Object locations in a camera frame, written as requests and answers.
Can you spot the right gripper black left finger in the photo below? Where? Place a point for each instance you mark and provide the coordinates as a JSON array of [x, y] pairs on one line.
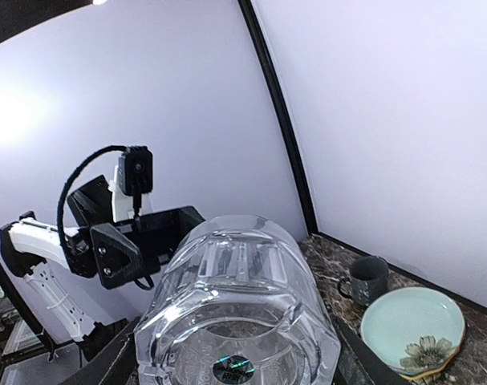
[[114, 364]]

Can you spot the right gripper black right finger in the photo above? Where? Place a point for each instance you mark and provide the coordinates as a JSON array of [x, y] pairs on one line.
[[357, 364]]

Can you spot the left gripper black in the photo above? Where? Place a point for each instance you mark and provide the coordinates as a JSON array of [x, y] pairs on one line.
[[113, 251]]

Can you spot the light green flower plate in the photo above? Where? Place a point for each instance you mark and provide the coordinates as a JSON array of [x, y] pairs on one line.
[[402, 316]]

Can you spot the grey mug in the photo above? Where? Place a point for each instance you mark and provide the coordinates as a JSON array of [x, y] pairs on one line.
[[367, 280]]

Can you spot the clear glass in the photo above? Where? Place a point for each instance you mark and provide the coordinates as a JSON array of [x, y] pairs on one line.
[[237, 304]]

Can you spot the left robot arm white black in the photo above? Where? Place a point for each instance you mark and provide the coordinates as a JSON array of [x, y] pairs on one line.
[[84, 309]]

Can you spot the left black frame post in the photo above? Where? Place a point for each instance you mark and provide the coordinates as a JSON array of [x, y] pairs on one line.
[[285, 123]]

